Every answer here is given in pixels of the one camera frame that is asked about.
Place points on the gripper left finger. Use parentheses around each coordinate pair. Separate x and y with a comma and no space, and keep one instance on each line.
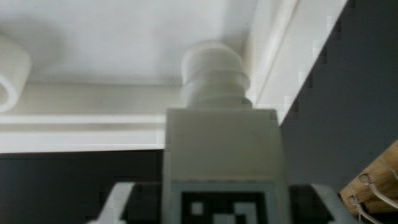
(115,202)

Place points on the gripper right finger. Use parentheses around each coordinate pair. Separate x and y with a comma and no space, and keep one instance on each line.
(341,216)

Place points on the white leg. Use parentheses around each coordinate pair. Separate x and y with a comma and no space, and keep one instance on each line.
(224,167)

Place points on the wooden piece with wires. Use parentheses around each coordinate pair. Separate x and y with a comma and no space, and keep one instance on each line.
(369,192)

